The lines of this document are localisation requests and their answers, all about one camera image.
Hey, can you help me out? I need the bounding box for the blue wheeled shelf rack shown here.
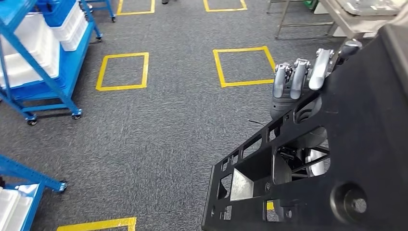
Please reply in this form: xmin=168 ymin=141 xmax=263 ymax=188
xmin=0 ymin=0 xmax=103 ymax=126
xmin=79 ymin=0 xmax=116 ymax=24

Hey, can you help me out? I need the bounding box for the blue plastic bin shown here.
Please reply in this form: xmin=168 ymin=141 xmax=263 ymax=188
xmin=34 ymin=0 xmax=78 ymax=28

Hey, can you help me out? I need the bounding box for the large white plastic bin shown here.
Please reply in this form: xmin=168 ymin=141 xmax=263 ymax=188
xmin=0 ymin=13 xmax=61 ymax=89

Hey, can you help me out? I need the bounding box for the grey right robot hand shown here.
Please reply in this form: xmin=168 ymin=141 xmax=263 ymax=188
xmin=270 ymin=38 xmax=363 ymax=125

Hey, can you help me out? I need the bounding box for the black plastic frame part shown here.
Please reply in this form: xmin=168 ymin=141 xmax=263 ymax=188
xmin=201 ymin=24 xmax=408 ymax=231

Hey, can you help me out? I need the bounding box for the yellow floor tape square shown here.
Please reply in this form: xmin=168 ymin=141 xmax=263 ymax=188
xmin=56 ymin=217 xmax=137 ymax=231

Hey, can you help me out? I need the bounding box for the stainless steel workbench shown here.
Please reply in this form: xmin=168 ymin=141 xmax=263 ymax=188
xmin=319 ymin=0 xmax=403 ymax=39

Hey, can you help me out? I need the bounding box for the blue metal shelf rack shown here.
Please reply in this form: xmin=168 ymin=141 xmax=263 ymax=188
xmin=0 ymin=154 xmax=68 ymax=231

